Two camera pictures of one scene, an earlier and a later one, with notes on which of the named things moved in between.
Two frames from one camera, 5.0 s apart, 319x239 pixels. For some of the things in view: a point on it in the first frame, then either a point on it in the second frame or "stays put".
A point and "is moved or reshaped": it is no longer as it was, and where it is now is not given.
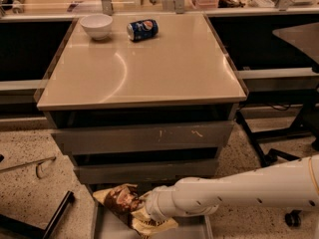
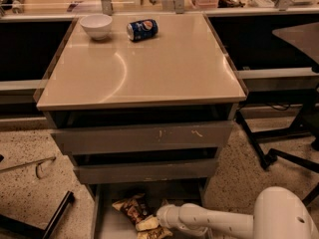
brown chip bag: [126, 200] is moved or reshaped
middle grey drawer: [142, 172] stays put
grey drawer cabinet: [151, 105] stays put
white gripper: [152, 201] to [168, 214]
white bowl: [99, 26] stays put
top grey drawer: [147, 139] stays put
